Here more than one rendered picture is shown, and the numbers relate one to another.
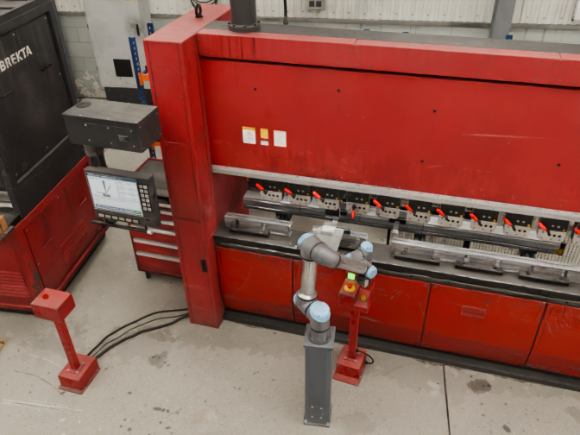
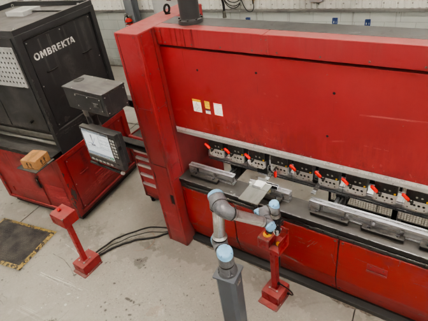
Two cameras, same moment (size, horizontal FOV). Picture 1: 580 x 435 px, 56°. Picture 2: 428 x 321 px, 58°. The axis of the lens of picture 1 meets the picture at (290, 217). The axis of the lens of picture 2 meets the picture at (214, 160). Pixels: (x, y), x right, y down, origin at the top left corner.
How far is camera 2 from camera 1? 106 cm
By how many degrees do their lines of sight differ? 18
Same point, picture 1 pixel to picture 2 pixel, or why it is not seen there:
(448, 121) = (346, 102)
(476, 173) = (375, 151)
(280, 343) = not seen: hidden behind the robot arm
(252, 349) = (206, 265)
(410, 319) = (324, 266)
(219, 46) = (169, 36)
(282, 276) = not seen: hidden behind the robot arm
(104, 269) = (128, 191)
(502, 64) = (392, 52)
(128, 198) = (105, 148)
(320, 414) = not seen: outside the picture
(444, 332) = (353, 282)
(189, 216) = (158, 163)
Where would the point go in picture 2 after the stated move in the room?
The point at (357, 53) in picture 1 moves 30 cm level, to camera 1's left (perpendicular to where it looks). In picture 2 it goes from (266, 41) to (222, 42)
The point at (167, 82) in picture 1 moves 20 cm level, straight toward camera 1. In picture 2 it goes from (132, 64) to (125, 74)
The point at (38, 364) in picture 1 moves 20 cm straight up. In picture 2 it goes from (67, 251) to (61, 239)
